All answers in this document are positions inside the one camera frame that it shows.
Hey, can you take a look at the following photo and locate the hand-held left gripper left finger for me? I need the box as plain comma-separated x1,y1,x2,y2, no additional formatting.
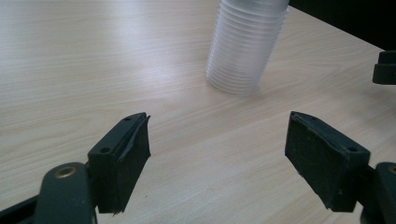
87,112,152,216

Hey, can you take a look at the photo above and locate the stack of clear plastic cups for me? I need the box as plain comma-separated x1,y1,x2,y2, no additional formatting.
205,0,290,96

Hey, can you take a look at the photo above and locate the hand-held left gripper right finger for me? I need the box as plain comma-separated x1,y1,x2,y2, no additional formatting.
284,110,372,214

